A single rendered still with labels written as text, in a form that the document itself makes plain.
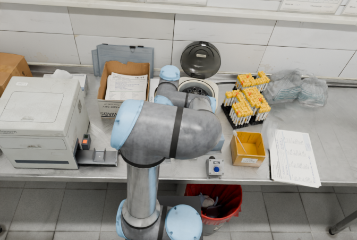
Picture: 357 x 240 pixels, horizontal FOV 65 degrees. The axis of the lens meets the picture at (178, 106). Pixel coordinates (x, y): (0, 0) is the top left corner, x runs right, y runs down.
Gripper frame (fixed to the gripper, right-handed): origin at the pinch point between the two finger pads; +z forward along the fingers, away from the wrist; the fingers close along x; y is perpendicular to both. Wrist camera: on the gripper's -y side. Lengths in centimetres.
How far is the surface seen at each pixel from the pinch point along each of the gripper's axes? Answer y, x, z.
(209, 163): -14.7, -19.6, 3.9
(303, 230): -14, -105, 99
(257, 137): 0.6, -45.1, 5.0
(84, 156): -10.1, 36.0, 7.2
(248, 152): -4.2, -41.4, 10.4
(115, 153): -8.2, 22.7, 7.2
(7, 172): -16, 68, 11
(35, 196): 11, 89, 99
